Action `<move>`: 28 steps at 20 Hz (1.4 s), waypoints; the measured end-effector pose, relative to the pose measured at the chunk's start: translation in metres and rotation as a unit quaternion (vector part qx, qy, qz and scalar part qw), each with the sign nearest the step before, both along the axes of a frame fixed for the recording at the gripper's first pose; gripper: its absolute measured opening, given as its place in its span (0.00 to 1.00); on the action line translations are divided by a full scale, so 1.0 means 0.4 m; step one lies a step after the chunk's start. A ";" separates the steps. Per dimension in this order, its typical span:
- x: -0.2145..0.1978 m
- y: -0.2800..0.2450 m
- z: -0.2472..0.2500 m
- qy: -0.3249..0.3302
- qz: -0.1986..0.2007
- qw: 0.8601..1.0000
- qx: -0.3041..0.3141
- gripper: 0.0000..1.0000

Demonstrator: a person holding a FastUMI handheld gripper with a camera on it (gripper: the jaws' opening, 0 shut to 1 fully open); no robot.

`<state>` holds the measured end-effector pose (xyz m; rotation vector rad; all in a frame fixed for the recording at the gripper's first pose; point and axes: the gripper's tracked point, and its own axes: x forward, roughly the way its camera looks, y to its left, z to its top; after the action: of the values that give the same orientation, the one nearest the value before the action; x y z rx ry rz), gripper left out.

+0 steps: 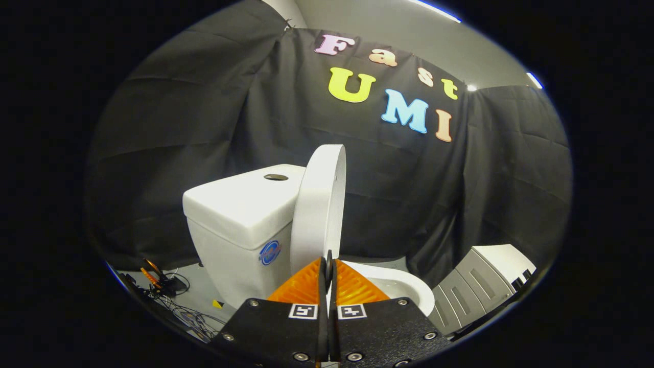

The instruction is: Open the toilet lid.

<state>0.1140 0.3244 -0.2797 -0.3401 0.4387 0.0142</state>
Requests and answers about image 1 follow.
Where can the large ceiling light panel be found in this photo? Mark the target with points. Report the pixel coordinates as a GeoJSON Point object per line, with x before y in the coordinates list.
{"type": "Point", "coordinates": [434, 9]}

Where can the white toilet tank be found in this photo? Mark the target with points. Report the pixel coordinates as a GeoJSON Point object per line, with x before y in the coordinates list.
{"type": "Point", "coordinates": [235, 214]}

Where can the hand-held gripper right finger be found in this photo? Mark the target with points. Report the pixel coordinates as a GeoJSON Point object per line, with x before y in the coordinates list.
{"type": "Point", "coordinates": [378, 337]}

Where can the white toilet bowl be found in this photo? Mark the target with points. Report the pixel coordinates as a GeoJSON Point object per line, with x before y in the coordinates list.
{"type": "Point", "coordinates": [403, 286]}

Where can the white toilet lid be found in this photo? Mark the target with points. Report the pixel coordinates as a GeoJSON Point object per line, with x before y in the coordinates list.
{"type": "Point", "coordinates": [317, 204]}

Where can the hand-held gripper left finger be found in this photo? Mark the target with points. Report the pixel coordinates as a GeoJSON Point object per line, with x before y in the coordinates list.
{"type": "Point", "coordinates": [286, 337]}

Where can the orange and black device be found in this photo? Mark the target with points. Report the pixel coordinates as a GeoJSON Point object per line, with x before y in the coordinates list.
{"type": "Point", "coordinates": [156, 278]}

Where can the small ceiling light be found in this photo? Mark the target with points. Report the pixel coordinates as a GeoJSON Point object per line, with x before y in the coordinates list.
{"type": "Point", "coordinates": [534, 80]}

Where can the black backdrop cloth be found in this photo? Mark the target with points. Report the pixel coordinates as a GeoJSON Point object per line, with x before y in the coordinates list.
{"type": "Point", "coordinates": [204, 128]}

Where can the white cabinet with gray panels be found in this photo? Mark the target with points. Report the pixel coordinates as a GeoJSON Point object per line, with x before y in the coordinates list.
{"type": "Point", "coordinates": [475, 286]}

